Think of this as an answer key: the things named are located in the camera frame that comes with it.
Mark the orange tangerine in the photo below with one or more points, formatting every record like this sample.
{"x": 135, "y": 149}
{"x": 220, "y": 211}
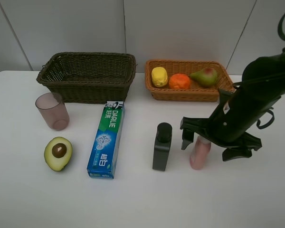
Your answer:
{"x": 179, "y": 81}

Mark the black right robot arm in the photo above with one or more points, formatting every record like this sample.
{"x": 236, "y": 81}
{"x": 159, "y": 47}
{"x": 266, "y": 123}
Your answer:
{"x": 262, "y": 85}

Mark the dark brown wicker basket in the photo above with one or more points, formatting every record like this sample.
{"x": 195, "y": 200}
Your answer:
{"x": 89, "y": 77}

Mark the pink bottle white cap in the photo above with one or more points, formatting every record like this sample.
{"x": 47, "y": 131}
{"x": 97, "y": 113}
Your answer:
{"x": 199, "y": 154}

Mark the black rectangular bottle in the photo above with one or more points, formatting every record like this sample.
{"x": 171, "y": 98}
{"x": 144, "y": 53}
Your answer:
{"x": 162, "y": 146}

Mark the halved avocado with pit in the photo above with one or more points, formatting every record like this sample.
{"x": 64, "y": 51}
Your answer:
{"x": 58, "y": 153}

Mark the orange wicker basket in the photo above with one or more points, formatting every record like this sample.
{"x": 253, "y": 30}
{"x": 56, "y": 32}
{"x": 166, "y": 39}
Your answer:
{"x": 196, "y": 93}

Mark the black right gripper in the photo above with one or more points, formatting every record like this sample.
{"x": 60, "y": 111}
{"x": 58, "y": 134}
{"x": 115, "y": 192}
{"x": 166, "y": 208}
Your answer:
{"x": 227, "y": 125}

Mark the green blue toothpaste box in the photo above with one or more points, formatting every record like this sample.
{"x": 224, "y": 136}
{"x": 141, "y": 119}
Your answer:
{"x": 104, "y": 153}

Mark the yellow lemon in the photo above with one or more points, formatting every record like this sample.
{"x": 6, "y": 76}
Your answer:
{"x": 159, "y": 77}

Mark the translucent pink plastic cup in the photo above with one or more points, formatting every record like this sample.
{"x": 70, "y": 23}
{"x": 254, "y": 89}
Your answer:
{"x": 53, "y": 110}

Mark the green red pear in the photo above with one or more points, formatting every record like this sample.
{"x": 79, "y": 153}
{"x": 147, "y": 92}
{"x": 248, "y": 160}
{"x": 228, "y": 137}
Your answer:
{"x": 206, "y": 77}

